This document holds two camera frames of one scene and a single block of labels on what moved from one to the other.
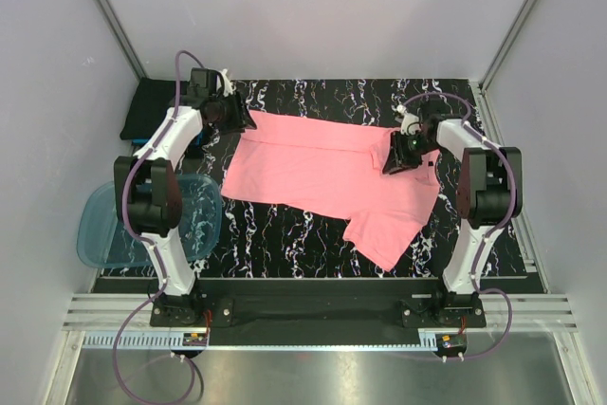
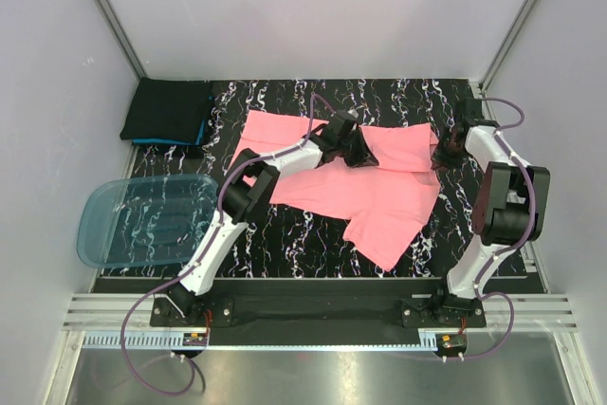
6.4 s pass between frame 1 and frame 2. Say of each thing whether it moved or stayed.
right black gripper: moved
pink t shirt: stayed
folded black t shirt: stayed
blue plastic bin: stayed
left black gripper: moved
